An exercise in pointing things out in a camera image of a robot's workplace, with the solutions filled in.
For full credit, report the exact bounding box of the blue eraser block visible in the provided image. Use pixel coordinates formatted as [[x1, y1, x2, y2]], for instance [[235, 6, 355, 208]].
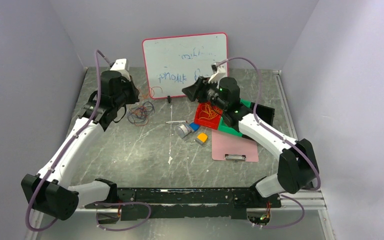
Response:
[[189, 122, 200, 132]]

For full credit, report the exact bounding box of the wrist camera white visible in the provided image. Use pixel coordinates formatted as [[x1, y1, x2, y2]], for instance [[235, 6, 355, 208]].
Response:
[[110, 58, 130, 72], [208, 62, 228, 83]]

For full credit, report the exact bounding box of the red plastic bin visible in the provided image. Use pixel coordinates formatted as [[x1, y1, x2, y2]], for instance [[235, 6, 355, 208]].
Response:
[[194, 102, 223, 130]]

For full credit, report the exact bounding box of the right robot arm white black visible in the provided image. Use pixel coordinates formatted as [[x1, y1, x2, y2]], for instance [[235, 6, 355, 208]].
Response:
[[182, 77, 321, 207]]

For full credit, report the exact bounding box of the yellow cable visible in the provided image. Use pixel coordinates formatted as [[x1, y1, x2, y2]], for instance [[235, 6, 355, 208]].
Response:
[[198, 103, 221, 122], [199, 103, 219, 121]]

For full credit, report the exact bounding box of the aluminium rail frame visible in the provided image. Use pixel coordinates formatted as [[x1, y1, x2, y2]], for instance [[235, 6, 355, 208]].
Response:
[[24, 183, 335, 240]]

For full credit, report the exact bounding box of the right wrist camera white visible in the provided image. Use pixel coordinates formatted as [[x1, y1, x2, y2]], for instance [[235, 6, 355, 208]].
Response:
[[208, 62, 228, 83]]

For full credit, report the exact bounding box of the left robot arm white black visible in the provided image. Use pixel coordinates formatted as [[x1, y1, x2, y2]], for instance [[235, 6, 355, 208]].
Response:
[[21, 70, 139, 221]]

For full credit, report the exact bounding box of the clear tape roll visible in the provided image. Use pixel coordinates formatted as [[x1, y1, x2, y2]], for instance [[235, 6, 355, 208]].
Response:
[[174, 123, 193, 138]]

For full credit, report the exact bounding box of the white marker pen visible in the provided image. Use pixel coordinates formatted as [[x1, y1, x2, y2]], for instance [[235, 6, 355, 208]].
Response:
[[165, 120, 188, 125]]

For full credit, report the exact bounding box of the whiteboard with pink frame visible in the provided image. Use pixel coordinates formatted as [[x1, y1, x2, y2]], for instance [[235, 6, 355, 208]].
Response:
[[142, 32, 228, 99]]

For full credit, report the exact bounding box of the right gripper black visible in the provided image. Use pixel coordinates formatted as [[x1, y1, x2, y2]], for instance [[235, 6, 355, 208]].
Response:
[[181, 76, 227, 112]]

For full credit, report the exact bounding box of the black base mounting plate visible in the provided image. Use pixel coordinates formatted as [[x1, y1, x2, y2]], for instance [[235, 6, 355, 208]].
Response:
[[85, 187, 282, 221]]

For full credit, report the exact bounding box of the green plastic bin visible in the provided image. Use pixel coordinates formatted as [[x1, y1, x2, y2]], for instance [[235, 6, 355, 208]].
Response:
[[217, 99, 255, 140]]

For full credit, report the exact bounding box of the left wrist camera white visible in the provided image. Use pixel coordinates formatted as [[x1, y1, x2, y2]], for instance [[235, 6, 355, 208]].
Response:
[[110, 58, 130, 72]]

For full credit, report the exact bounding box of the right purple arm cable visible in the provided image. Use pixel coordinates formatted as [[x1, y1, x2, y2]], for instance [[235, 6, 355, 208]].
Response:
[[215, 56, 322, 230]]

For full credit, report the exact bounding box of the black plastic bin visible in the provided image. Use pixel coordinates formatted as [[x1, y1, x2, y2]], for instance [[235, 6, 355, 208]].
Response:
[[250, 102, 275, 126]]

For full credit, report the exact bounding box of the yellow eraser block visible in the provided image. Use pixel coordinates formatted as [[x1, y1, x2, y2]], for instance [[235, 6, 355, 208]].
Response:
[[194, 133, 208, 146]]

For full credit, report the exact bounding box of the pink clipboard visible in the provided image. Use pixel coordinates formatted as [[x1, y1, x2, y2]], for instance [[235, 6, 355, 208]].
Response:
[[211, 130, 259, 163]]

